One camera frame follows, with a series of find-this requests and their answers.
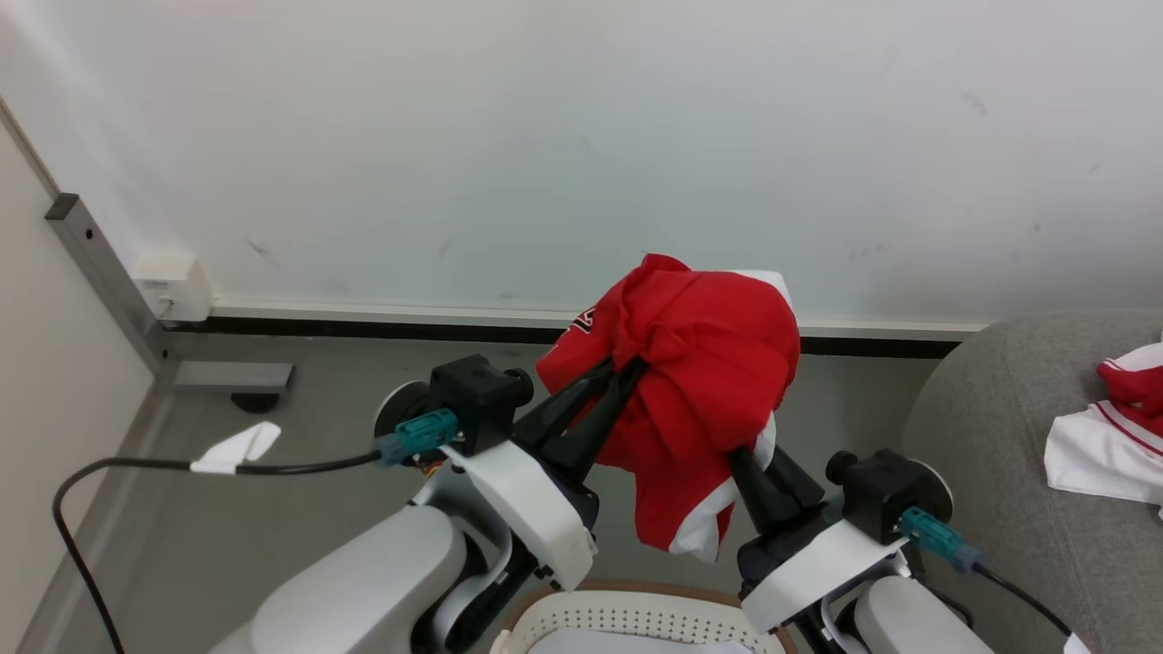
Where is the white perforated laundry basket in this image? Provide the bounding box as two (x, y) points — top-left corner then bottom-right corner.
(491, 581), (796, 654)

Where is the black cable teal connector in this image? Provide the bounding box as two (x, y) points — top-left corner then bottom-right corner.
(900, 507), (1091, 654)
(53, 409), (460, 654)

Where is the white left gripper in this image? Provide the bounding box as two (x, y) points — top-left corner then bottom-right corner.
(445, 357), (649, 591)

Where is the grey fabric sofa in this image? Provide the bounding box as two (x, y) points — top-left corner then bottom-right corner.
(900, 312), (1163, 654)

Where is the white and black baseboard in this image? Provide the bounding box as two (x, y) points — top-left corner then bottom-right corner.
(168, 298), (989, 359)

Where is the red jersey with white trim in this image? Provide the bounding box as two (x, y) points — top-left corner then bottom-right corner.
(536, 254), (802, 564)

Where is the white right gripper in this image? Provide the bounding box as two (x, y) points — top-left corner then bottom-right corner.
(727, 445), (910, 632)

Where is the white jersey with red stripes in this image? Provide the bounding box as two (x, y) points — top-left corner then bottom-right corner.
(1043, 334), (1163, 520)

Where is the white wall socket box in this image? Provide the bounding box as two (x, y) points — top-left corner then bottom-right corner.
(132, 250), (214, 323)

